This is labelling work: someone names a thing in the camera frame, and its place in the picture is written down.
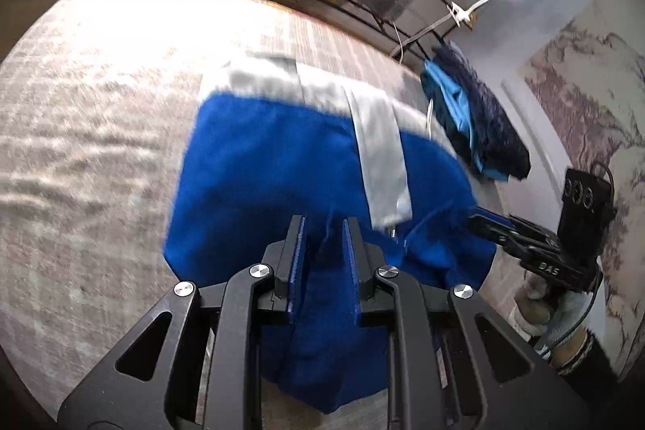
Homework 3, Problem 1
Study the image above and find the blue and grey jacket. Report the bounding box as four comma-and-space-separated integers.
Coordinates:
164, 56, 495, 413

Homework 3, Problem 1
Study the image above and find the pile of dark blue clothes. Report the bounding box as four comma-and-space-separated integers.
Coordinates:
421, 43, 531, 181

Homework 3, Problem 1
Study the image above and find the right hand in knit glove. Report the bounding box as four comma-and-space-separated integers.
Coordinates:
508, 272, 596, 355

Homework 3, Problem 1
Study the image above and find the plaid bed cover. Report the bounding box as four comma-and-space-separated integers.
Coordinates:
1, 0, 427, 429

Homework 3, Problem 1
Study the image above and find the right forearm with bracelet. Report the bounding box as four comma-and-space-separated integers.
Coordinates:
549, 328, 644, 410

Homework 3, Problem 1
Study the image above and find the landscape painting wall mural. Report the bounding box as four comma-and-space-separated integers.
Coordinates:
520, 0, 644, 378

